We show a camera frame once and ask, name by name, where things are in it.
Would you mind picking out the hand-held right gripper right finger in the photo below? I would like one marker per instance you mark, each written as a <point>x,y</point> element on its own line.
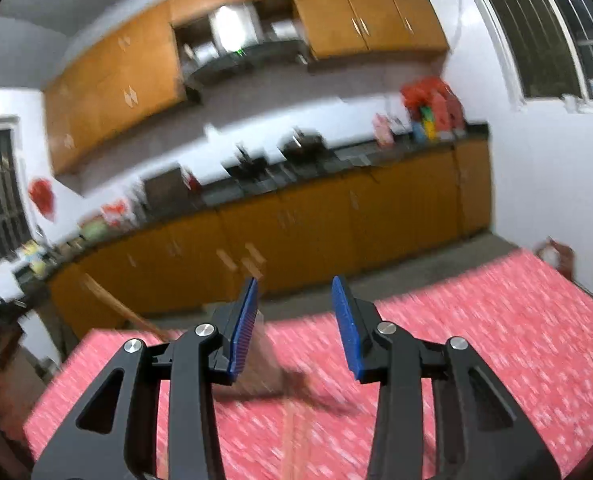
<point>346,330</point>

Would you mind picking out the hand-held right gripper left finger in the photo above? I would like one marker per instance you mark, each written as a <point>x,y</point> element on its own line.
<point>244,330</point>

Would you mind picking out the beige perforated chopstick holder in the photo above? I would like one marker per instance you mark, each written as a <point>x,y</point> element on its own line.
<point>266,360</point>

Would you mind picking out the wooden base cabinets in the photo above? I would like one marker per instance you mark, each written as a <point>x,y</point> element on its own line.
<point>326,230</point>

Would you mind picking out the red floral tablecloth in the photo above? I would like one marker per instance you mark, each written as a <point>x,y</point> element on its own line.
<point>476,320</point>

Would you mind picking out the black kitchen countertop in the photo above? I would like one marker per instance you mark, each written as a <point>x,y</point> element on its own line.
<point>216,195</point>

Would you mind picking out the red bottle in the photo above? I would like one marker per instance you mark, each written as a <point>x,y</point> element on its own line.
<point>192,180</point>

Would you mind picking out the black wok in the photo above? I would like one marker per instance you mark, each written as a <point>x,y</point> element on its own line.
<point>250,161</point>

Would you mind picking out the orange plastic bag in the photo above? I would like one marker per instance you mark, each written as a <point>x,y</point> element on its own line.
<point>115,211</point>

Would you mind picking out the green basin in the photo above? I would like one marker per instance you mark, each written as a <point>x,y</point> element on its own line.
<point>94,229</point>

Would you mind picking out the wok with lid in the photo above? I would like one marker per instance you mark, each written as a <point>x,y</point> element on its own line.
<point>302,146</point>

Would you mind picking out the pink bottle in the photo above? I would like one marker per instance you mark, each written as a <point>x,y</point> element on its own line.
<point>384,130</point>

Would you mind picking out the yellow detergent bottle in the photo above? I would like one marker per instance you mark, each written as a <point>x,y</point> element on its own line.
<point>36,257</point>

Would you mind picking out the green yellow box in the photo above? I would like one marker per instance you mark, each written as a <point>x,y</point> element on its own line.
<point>429,125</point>

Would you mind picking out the red plastic bag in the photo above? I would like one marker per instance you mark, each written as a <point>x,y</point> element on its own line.
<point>426,90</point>
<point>42,196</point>

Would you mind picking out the steel range hood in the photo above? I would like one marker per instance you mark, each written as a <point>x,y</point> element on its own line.
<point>236,55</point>

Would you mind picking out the wooden wall cabinets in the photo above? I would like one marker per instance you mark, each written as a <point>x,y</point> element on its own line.
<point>366,10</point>

